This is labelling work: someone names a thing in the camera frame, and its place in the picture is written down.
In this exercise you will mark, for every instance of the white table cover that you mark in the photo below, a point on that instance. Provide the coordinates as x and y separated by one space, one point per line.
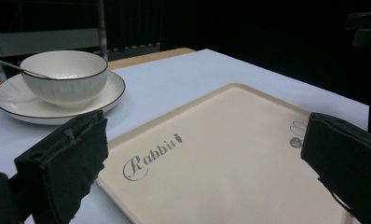
174 77

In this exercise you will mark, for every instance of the grey chair frame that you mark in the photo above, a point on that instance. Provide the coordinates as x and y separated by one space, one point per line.
43 40

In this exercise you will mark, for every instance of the white ribbed bowl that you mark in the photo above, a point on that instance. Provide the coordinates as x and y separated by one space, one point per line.
65 79

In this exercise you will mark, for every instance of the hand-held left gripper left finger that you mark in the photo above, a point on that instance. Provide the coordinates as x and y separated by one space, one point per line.
62 161

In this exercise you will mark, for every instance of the metal spoon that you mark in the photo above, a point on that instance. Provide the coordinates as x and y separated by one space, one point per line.
16 67

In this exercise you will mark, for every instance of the white ribbed plate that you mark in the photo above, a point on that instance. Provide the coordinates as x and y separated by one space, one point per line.
16 102

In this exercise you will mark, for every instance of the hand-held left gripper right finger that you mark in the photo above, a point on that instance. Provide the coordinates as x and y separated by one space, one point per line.
345 149

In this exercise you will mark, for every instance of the beige plastic tray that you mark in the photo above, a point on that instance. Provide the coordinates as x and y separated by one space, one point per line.
224 155

